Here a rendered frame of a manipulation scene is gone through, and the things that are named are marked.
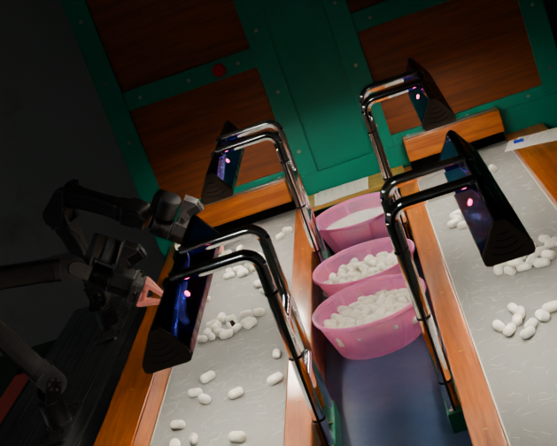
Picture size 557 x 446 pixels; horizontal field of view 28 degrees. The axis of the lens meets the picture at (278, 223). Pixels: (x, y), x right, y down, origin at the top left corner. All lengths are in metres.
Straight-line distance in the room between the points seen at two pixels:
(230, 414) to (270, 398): 0.09
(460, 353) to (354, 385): 0.32
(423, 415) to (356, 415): 0.15
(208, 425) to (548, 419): 0.73
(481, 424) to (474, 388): 0.13
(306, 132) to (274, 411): 1.41
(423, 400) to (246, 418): 0.35
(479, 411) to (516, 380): 0.14
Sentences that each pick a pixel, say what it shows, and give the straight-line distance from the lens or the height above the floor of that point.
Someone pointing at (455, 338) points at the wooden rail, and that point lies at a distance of 2.20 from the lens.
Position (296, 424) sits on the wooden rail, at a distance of 2.09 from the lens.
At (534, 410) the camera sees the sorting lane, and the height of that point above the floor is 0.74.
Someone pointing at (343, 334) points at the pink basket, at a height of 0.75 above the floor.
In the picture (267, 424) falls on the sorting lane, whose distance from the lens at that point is 2.19.
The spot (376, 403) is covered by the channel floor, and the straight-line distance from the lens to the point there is 2.26.
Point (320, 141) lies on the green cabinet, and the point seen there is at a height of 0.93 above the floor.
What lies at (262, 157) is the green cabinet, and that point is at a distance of 3.47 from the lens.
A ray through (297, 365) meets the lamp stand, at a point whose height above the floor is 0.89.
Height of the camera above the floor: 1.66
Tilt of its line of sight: 16 degrees down
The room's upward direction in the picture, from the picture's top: 20 degrees counter-clockwise
